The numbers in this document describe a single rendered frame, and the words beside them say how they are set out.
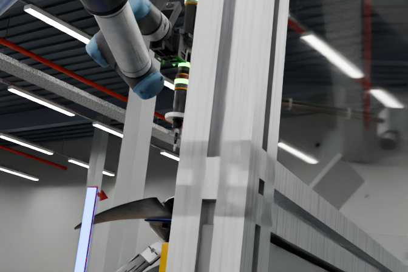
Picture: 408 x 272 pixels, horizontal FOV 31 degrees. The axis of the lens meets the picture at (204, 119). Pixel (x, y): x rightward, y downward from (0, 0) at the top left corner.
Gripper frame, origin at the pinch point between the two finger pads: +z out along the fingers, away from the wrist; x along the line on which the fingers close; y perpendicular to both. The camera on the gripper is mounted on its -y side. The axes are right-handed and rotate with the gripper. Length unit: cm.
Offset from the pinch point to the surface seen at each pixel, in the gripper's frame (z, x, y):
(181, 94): -4.0, 0.8, 14.1
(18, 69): 627, -612, -280
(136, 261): 2, -10, 58
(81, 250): -38, 0, 61
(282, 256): -126, 73, 71
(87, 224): -38, 0, 56
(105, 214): -26, -4, 51
